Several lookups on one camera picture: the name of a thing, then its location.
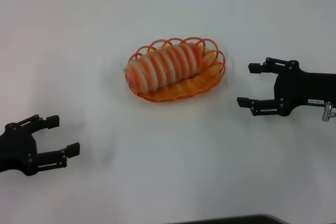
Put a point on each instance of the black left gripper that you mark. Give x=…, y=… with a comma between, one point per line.
x=18, y=148

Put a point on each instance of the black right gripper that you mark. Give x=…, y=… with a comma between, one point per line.
x=304, y=87

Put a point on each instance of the orange woven plastic basket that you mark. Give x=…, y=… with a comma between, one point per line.
x=183, y=90

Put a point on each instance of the orange cream striped bread roll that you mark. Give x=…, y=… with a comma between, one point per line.
x=162, y=66

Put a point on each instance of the black robot torso edge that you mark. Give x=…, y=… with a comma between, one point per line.
x=236, y=219

